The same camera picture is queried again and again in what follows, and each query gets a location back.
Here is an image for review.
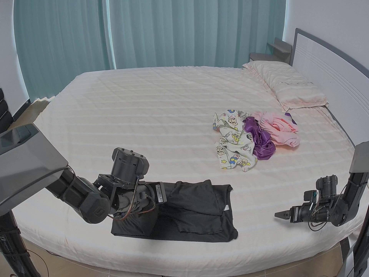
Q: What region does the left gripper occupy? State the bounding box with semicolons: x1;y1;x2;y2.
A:
135;182;168;213

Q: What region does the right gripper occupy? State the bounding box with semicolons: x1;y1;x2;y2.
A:
274;205;311;224

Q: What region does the black T-shirt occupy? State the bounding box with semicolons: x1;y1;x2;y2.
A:
111;179;239;243

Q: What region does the bed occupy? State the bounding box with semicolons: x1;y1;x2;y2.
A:
12;28;369;277

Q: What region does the pink garment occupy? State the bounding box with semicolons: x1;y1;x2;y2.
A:
254;111;301;148

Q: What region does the white printed pyjama garment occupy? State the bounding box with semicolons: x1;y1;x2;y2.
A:
213;109;258;172

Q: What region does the cream pillow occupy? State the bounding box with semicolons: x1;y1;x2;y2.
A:
242;60;330;112

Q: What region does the grey bedside table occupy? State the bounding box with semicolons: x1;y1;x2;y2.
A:
249;38;293;66

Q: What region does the dark chest of drawers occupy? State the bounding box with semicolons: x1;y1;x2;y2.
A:
0;88;15;132

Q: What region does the blue-green curtain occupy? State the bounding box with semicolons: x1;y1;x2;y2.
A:
13;0;117;100
102;0;289;68

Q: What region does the black cable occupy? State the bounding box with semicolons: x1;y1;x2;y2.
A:
29;251;49;277
308;212;330;232

